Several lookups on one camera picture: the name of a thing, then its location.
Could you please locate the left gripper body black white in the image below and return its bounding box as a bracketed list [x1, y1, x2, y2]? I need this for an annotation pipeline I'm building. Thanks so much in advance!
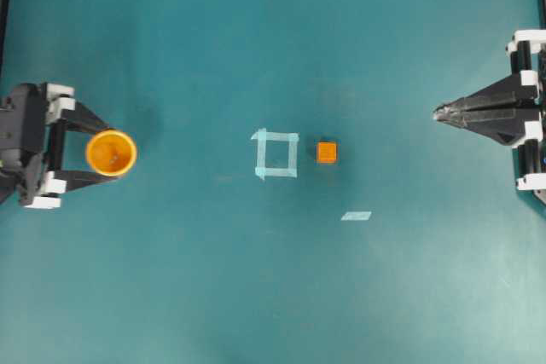
[1, 83, 75, 210]

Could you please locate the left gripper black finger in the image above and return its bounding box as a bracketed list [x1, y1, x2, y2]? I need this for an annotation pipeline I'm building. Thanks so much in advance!
[58, 97, 112, 134]
[53, 170, 118, 193]

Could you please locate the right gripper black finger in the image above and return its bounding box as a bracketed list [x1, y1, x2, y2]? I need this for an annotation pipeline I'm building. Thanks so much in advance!
[433, 108, 544, 147]
[433, 71, 538, 116]

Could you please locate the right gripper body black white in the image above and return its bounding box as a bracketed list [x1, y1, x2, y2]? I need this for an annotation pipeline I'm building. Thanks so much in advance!
[503, 28, 546, 207]

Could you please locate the orange yellow plastic cup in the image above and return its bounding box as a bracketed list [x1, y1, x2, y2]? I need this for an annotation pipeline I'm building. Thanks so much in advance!
[85, 130, 137, 177]

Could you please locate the small orange cube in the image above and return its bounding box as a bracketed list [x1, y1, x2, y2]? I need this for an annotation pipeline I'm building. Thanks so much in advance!
[316, 141, 338, 164]

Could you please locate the light blue tape strip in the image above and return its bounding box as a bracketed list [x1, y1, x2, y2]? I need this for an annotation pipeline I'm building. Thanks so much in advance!
[341, 211, 372, 222]

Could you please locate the light blue tape square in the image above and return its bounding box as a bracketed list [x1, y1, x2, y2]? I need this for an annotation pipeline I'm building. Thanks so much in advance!
[251, 128, 299, 181]

